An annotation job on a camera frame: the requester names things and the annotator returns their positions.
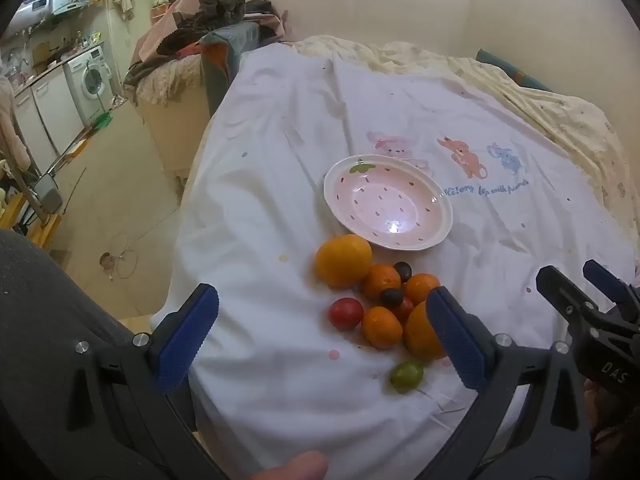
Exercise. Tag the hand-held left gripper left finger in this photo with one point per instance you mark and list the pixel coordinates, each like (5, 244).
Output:
(185, 340)

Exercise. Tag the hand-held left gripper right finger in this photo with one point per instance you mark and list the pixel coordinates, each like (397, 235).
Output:
(457, 340)

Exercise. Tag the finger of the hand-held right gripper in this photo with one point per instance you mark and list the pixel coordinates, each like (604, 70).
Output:
(557, 287)
(600, 275)

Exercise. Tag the large orange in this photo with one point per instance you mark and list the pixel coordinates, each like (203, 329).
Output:
(342, 260)
(420, 335)

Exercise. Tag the red cherry tomato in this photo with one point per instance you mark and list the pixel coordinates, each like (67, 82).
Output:
(405, 311)
(346, 313)

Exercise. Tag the small mandarin orange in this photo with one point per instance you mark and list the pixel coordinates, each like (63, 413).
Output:
(380, 280)
(382, 327)
(422, 287)

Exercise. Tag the green cherry tomato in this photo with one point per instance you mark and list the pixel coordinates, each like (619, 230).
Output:
(406, 376)

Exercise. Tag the dark purple grape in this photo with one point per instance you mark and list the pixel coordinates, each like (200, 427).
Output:
(392, 297)
(402, 271)

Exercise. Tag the pink strawberry print bowl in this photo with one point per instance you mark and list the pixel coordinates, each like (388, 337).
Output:
(380, 200)

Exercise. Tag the person's right hand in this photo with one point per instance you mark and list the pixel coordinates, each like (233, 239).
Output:
(610, 410)

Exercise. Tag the person's left hand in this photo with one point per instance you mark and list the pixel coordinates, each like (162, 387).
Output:
(290, 466)

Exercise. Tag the cream patterned quilt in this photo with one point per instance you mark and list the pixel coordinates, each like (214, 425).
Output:
(550, 105)

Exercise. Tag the white cartoon animal print blanket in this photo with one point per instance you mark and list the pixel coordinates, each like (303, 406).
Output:
(280, 170)

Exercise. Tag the grey stool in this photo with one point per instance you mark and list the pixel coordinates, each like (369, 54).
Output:
(47, 195)

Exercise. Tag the yellow wooden rack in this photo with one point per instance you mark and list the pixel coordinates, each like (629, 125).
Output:
(20, 215)

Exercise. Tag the cream sofa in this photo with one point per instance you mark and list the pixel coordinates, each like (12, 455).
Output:
(170, 125)

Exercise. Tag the teal pillow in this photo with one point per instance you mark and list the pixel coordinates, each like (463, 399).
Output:
(500, 63)

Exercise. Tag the green dustpan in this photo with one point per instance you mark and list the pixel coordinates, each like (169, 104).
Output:
(102, 120)

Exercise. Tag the white kitchen cabinet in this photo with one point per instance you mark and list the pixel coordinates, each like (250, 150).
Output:
(42, 110)

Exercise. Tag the beige towel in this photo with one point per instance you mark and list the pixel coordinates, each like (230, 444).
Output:
(10, 130)

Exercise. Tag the white washing machine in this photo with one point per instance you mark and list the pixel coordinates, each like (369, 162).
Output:
(92, 80)

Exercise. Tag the grey-blue cushion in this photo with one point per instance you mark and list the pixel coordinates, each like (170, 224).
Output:
(220, 65)

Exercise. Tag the pile of clothes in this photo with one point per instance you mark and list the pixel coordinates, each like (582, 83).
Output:
(215, 10)

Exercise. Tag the hanging beige cloth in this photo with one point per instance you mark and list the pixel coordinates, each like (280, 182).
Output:
(122, 2)

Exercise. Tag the white water heater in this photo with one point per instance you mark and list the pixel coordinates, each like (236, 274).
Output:
(32, 5)

